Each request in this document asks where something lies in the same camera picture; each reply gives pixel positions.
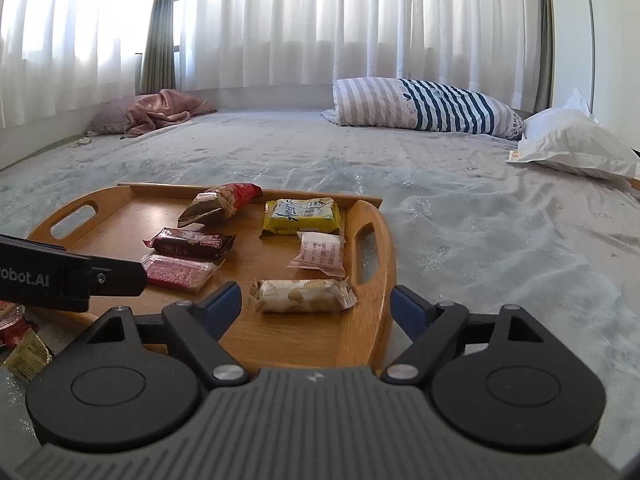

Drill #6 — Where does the small white pink packet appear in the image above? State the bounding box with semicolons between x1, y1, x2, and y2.
287;231;347;279

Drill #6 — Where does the white pillow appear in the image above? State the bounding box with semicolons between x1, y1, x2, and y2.
506;89;640;181

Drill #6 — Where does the pink cloth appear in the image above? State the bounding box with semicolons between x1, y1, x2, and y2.
121;89;218;140

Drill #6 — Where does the yellow snack packet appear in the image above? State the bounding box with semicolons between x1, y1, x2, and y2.
261;197;342;236

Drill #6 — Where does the brown red snack packet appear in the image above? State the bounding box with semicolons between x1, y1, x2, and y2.
177;182;263;228

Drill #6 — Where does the striped pillow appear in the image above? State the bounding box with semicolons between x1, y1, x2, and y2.
321;77;526;140

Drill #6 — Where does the white wardrobe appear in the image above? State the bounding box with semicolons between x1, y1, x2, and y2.
550;0;640;161

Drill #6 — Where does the clear pink wafer packet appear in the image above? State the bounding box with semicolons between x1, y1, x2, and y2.
141;254;219;292

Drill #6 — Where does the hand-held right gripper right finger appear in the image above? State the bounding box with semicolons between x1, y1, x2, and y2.
380;285;566;387

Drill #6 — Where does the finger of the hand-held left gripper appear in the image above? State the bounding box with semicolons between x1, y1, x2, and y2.
89;256;149;297

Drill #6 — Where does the white sheer curtain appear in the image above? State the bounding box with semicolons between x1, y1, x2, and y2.
0;0;556;131

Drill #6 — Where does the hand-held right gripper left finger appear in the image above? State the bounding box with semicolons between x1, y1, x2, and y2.
75;281;251;389

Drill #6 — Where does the grey green curtain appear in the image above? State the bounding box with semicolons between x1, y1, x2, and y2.
535;0;557;111
139;0;178;95

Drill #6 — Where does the red peanut bag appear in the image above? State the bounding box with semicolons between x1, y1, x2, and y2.
0;302;27;351

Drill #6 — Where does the olive gold snack packet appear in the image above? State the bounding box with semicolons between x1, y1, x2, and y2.
4;330;53;380

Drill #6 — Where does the purple pillow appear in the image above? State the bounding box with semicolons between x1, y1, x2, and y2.
85;94;151;136

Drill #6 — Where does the dark maroon snack packet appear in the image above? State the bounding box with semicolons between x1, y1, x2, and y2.
144;227;237;261

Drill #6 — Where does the beige cracker packet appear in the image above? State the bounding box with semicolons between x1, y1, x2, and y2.
250;278;357;314

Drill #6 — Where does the wooden tray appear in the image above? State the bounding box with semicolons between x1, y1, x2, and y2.
25;182;398;376

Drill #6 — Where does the light blue snowflake bedspread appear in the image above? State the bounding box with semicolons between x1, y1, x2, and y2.
0;107;640;461

